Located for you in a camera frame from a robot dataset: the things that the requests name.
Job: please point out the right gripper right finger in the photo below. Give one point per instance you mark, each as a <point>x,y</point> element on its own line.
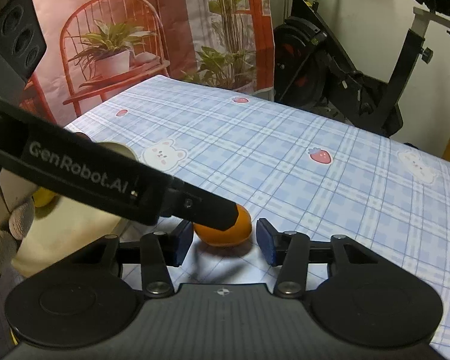
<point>290,252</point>

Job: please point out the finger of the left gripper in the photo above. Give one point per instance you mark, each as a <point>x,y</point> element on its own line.
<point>199,206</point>

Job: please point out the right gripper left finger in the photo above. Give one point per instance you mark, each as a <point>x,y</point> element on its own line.
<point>160,250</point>

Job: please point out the small orange kumquat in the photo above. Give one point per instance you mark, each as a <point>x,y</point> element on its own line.
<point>237,234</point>

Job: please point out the yellow lemon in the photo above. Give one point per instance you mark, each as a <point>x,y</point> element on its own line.
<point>43,197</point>

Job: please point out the gloved left hand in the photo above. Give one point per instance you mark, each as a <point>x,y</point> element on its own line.
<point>17,212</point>

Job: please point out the blue plaid tablecloth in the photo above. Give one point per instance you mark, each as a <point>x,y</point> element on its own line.
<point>300,171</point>

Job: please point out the cream round plate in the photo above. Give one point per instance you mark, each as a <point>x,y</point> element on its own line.
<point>61,228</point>

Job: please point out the printed room backdrop curtain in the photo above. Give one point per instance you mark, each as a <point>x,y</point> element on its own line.
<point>98,48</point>

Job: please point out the black exercise bike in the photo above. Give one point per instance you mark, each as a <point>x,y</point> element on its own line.
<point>380,65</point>

